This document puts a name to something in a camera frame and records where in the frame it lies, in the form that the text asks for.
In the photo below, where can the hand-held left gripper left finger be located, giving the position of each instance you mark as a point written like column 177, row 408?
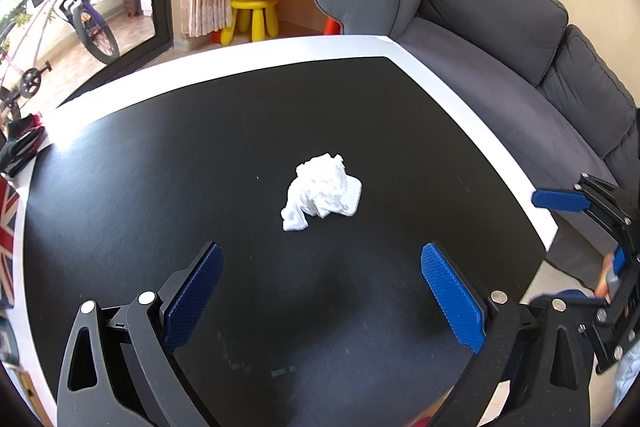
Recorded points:
column 195, row 297

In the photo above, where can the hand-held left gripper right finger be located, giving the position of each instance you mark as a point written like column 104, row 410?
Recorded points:
column 452, row 297

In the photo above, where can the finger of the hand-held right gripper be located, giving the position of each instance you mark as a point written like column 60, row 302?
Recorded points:
column 620, row 264
column 557, row 199

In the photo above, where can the white tissue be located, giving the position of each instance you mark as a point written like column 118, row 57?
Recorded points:
column 320, row 192

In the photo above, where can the grey sofa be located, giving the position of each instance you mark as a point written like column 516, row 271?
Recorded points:
column 490, row 72

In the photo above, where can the flag print box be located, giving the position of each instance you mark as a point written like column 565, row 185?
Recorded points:
column 6, row 237

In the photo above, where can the white bicycle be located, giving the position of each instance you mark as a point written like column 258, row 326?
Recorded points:
column 92, row 29

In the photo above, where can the yellow plastic stool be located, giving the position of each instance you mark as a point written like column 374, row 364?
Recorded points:
column 255, row 9

